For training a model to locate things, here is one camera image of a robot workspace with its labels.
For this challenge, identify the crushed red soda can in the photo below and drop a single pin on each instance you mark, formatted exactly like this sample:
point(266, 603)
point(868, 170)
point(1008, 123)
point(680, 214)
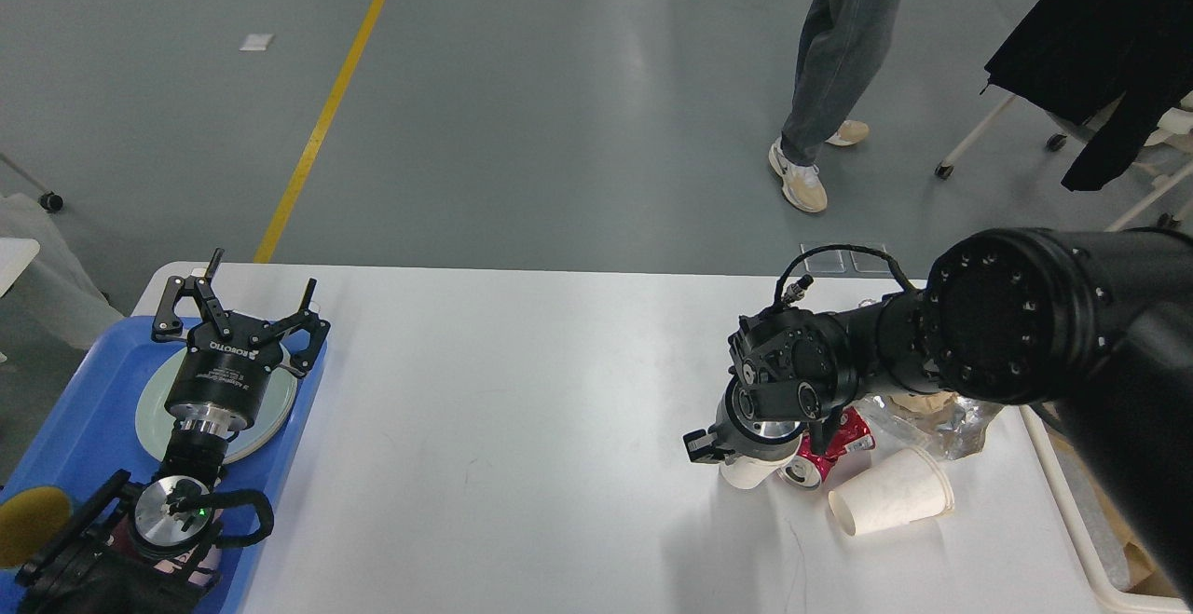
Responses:
point(808, 470)

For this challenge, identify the teal mug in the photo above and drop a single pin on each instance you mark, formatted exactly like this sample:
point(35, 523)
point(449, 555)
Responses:
point(29, 520)

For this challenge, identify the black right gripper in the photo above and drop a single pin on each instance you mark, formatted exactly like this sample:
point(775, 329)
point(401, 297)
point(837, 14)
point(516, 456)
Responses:
point(735, 435)

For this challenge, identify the white paper cup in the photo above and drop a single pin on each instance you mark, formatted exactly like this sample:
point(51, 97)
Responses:
point(907, 487)
point(747, 472)

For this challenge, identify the white furniture at left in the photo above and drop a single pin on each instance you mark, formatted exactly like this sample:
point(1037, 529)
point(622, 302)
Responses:
point(55, 289)

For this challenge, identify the pink plate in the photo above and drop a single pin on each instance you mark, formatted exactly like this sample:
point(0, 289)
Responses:
point(261, 437)

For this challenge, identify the person in grey trousers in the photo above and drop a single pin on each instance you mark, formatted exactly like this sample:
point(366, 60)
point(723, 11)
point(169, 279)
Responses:
point(843, 45)

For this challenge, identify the foil back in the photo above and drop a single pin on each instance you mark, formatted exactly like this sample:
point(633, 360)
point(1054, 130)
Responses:
point(956, 432)

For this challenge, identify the crumpled paper in foil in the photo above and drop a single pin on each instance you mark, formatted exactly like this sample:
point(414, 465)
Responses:
point(923, 404)

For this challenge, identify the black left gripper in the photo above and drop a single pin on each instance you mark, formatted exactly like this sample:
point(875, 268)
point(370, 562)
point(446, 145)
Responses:
point(222, 383)

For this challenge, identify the white plastic bin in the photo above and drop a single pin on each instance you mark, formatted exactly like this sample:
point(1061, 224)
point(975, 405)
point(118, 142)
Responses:
point(1109, 598)

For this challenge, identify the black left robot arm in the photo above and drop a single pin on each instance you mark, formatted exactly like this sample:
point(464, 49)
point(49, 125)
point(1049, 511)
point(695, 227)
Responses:
point(150, 487)

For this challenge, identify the black jacket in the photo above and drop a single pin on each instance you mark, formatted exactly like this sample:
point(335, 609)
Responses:
point(1075, 58)

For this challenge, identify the green plate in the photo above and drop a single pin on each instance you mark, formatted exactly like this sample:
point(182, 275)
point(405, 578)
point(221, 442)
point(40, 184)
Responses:
point(270, 400)

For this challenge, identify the foil tray front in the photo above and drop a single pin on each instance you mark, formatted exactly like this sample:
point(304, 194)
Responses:
point(1088, 498)

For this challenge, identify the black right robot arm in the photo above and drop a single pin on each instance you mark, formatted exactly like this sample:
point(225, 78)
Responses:
point(1097, 324)

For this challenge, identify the brown paper bag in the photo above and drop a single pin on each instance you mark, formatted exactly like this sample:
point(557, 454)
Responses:
point(1146, 578)

